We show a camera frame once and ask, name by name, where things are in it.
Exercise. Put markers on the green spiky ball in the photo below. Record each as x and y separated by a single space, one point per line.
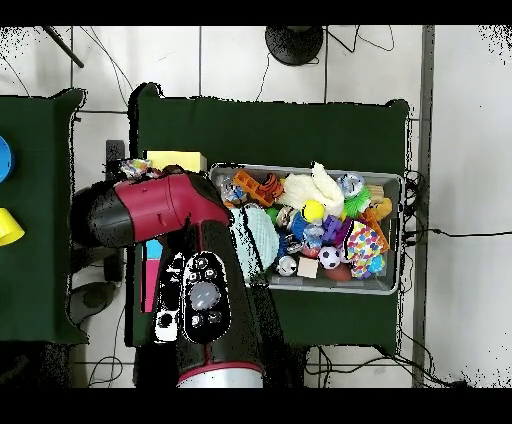
356 203

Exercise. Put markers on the yellow ball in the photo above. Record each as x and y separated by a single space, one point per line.
312 210

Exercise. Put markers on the black and white soccer ball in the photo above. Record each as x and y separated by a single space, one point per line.
330 257

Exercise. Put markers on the orange plastic grid tray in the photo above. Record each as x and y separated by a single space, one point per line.
250 184

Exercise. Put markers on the grey rounded stand foot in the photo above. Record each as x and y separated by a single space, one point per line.
94 298

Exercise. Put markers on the yellow cup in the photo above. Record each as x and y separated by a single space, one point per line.
8 228

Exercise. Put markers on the black round stand base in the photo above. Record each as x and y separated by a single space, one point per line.
295 44

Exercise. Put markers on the dark green side table cloth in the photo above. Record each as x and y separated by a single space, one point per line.
36 180

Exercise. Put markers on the wooden box with three holes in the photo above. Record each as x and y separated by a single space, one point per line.
180 160

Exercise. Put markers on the shallow clear mesh bin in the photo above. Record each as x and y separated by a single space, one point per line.
390 276

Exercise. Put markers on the blue cup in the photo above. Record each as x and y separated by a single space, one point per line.
4 160

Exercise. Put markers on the black tripod leg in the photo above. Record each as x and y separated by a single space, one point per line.
64 47

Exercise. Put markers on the black upright panel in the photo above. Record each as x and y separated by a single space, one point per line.
114 152

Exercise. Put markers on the orange tiger plush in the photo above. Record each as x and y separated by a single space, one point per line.
272 186

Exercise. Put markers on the mint green knitted cloth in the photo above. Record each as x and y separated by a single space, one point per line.
260 236

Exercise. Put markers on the cream knitted cloth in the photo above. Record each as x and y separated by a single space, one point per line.
316 188

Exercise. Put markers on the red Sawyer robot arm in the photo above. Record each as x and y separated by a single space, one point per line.
160 204

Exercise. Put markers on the tan plush toy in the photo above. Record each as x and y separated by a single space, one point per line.
382 208

